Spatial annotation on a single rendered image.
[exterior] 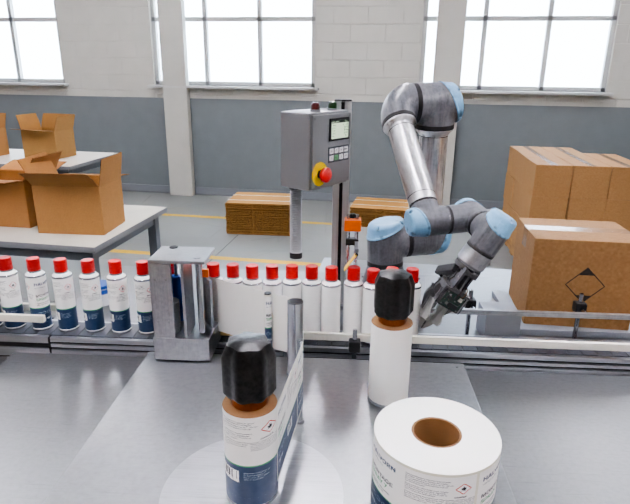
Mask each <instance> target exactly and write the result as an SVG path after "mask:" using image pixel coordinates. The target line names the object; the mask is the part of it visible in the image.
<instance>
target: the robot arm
mask: <svg viewBox="0 0 630 504"><path fill-rule="evenodd" d="M463 112H464V102H463V96H462V93H461V91H460V89H459V87H458V86H457V85H456V84H455V83H453V82H443V81H438V82H422V83H404V84H401V85H399V86H397V87H396V88H394V89H393V90H392V91H391V92H390V93H389V94H388V96H387V97H386V99H385V101H384V103H383V107H382V111H381V124H382V127H383V131H384V133H385V134H386V135H388V136H389V138H390V142H391V145H392V149H393V152H394V156H395V159H396V163H397V166H398V170H399V173H400V177H401V180H402V184H403V187H404V191H405V194H406V198H407V201H408V205H409V208H410V209H407V210H406V212H405V215H404V219H403V218H402V217H399V216H385V217H380V218H377V219H375V220H373V221H371V222H370V223H369V225H368V227H367V236H366V238H367V267H366V270H365V273H364V276H363V279H362V282H363V283H365V282H367V269H368V268H371V267H375V268H378V269H380V271H381V270H386V268H387V267H388V266H395V267H398V268H399V269H403V270H404V268H403V257H409V256H420V255H434V254H437V253H442V252H444V251H445V250H446V249H447V248H448V247H449V245H450V242H451V237H452V234H455V233H465V232H468V233H469V234H470V235H471V237H470V239H469V240H468V241H467V243H466V244H465V245H464V247H463V248H462V249H461V251H460V252H459V253H458V257H457V258H456V259H455V261H454V262H455V263H451V264H444V265H438V266H437V268H436V270H435V273H436V274H438V275H439V276H440V277H438V280H437V281H436V282H435V283H433V282H432V283H431V285H430V286H429V287H428V288H427V289H426V290H425V292H424V295H423V299H422V303H421V309H420V315H419V325H420V327H421V328H426V327H429V326H431V325H433V324H434V325H436V326H439V325H440V324H441V323H442V320H443V316H444V315H446V314H449V313H451V312H453V313H455V314H457V315H458V314H459V313H460V312H461V310H462V309H463V308H464V306H465V305H466V304H467V302H468V301H469V300H470V298H469V296H468V294H467V293H468V289H467V288H468V286H469V285H470V284H471V282H472V281H473V280H475V281H476V279H477V278H478V277H479V275H480V274H481V272H483V271H484V270H485V268H486V267H487V266H489V265H491V260H492V259H493V258H494V257H495V255H496V254H497V253H498V251H499V250H500V249H501V247H502V246H503V245H504V243H505V242H506V241H507V239H509V238H510V236H511V234H512V232H513V231H514V229H515V228H516V226H517V223H516V221H515V220H514V219H513V218H512V217H510V216H509V215H507V214H506V213H504V212H503V211H501V210H499V209H497V208H492V209H491V210H490V211H488V210H487V209H486V208H484V207H483V205H482V204H481V203H479V202H477V201H475V200H474V199H471V198H463V199H461V200H460V201H458V202H456V203H455V205H444V206H442V199H443V188H444V176H445V164H446V153H447V141H448V135H449V133H451V132H452V131H453V130H454V122H458V121H460V120H461V118H462V116H463ZM416 131H417V132H418V133H419V140H418V136H417V133H416ZM466 290H467V292H466ZM437 303H438V304H437ZM464 303H465V304H464ZM436 304H437V306H436ZM463 304H464V305H463ZM435 306H436V309H435V311H434V312H433V313H431V314H430V312H431V309H432V308H434V307H435ZM461 307H462V308H461ZM460 308H461V309H460ZM429 315H430V316H429Z"/></svg>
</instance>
